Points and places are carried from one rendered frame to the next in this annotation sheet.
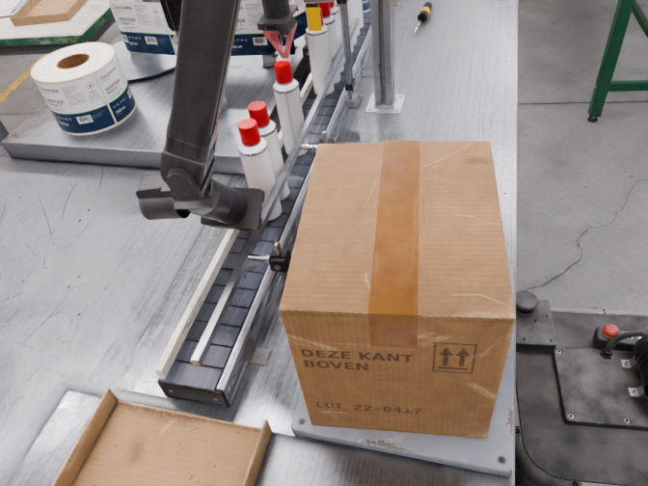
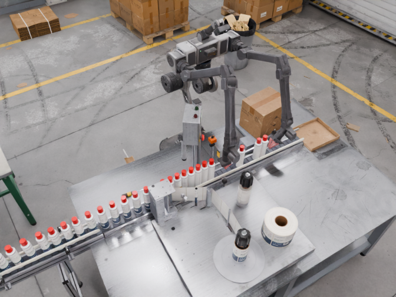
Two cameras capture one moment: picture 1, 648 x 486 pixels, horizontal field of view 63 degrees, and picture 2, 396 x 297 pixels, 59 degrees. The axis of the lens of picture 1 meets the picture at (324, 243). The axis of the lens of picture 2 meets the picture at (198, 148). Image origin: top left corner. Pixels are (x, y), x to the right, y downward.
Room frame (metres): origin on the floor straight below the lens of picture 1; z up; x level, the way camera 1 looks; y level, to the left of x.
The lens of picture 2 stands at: (2.48, 0.84, 2.85)
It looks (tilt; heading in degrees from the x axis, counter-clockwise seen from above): 47 degrees down; 219
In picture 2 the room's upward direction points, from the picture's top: 1 degrees clockwise
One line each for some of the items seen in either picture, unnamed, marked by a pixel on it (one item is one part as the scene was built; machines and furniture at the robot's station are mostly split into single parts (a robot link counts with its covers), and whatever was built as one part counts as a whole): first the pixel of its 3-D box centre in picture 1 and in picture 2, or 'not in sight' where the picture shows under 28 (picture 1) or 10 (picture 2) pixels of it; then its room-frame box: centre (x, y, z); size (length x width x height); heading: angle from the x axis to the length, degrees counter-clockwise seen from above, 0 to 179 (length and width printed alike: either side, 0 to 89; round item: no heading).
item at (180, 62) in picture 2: not in sight; (183, 66); (0.91, -0.56, 1.45); 0.09 x 0.08 x 0.12; 165
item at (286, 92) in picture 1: (289, 110); (240, 156); (0.97, 0.03, 0.98); 0.05 x 0.05 x 0.20
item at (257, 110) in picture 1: (267, 153); (257, 148); (0.83, 0.08, 0.98); 0.05 x 0.05 x 0.20
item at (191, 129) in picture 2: not in sight; (192, 124); (1.27, -0.18, 1.38); 0.17 x 0.10 x 0.19; 34
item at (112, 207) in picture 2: not in sight; (114, 211); (1.87, -0.31, 0.98); 0.05 x 0.05 x 0.20
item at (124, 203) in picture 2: not in sight; (125, 207); (1.80, -0.29, 0.98); 0.05 x 0.05 x 0.20
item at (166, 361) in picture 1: (273, 153); (247, 164); (0.94, 0.08, 0.90); 1.07 x 0.01 x 0.02; 159
